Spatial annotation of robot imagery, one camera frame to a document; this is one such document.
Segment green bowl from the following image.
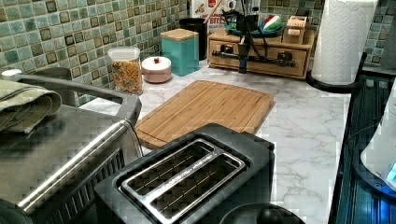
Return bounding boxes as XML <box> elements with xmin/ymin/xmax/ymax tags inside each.
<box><xmin>224</xmin><ymin>21</ymin><xmax>285</xmax><ymax>39</ymax></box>

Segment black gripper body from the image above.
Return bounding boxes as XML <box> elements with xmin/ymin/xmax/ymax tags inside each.
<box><xmin>221</xmin><ymin>9</ymin><xmax>260</xmax><ymax>35</ymax></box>

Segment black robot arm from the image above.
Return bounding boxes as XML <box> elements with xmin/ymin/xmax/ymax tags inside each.
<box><xmin>220</xmin><ymin>0</ymin><xmax>261</xmax><ymax>74</ymax></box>

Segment green folded towel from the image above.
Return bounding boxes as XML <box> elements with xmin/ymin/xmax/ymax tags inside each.
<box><xmin>0</xmin><ymin>80</ymin><xmax>63</xmax><ymax>133</ymax></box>

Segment snack box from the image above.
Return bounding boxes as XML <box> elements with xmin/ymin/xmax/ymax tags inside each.
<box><xmin>190</xmin><ymin>0</ymin><xmax>237</xmax><ymax>33</ymax></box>

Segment teal canister with wooden lid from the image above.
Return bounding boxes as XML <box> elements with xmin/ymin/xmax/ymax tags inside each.
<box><xmin>161</xmin><ymin>28</ymin><xmax>199</xmax><ymax>77</ymax></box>

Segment bamboo cutting board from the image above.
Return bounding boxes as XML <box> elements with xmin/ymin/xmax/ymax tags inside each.
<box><xmin>135</xmin><ymin>80</ymin><xmax>275</xmax><ymax>149</ymax></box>

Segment stainless steel toaster oven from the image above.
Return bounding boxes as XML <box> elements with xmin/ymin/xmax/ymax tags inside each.
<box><xmin>1</xmin><ymin>69</ymin><xmax>142</xmax><ymax>224</ymax></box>

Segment wooden drawer with black handle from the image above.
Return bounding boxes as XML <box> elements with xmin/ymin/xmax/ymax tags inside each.
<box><xmin>207</xmin><ymin>40</ymin><xmax>311</xmax><ymax>79</ymax></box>

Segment black utensil holder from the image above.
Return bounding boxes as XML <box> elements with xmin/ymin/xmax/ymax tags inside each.
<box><xmin>178</xmin><ymin>17</ymin><xmax>209</xmax><ymax>62</ymax></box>

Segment wooden drawer cabinet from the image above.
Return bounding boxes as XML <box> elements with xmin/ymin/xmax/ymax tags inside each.
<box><xmin>207</xmin><ymin>30</ymin><xmax>316</xmax><ymax>79</ymax></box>

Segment black dish rack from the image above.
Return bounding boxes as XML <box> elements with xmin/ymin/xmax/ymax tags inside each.
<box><xmin>328</xmin><ymin>73</ymin><xmax>396</xmax><ymax>224</ymax></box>

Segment black toaster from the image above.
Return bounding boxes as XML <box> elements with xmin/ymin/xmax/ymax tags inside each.
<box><xmin>94</xmin><ymin>123</ymin><xmax>275</xmax><ymax>224</ymax></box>

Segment small wooden box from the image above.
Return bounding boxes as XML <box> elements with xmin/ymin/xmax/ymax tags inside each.
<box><xmin>282</xmin><ymin>16</ymin><xmax>307</xmax><ymax>44</ymax></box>

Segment pink pot with white lid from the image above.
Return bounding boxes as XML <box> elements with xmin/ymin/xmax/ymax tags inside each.
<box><xmin>141</xmin><ymin>56</ymin><xmax>172</xmax><ymax>83</ymax></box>

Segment wooden spoon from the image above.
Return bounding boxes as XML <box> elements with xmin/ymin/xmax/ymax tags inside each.
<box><xmin>203</xmin><ymin>0</ymin><xmax>223</xmax><ymax>24</ymax></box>

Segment black paper towel holder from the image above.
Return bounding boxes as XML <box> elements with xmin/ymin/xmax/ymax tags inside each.
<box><xmin>305</xmin><ymin>52</ymin><xmax>368</xmax><ymax>94</ymax></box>

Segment glass jar of pasta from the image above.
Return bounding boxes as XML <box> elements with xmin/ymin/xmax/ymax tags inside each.
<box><xmin>107</xmin><ymin>47</ymin><xmax>143</xmax><ymax>95</ymax></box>

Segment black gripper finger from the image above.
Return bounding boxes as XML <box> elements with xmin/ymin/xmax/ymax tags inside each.
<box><xmin>238</xmin><ymin>35</ymin><xmax>248</xmax><ymax>74</ymax></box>

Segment paper towel roll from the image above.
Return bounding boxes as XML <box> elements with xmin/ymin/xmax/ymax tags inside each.
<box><xmin>312</xmin><ymin>0</ymin><xmax>378</xmax><ymax>83</ymax></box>

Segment striped ball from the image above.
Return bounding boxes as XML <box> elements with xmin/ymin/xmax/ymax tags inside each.
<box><xmin>263</xmin><ymin>15</ymin><xmax>282</xmax><ymax>31</ymax></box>

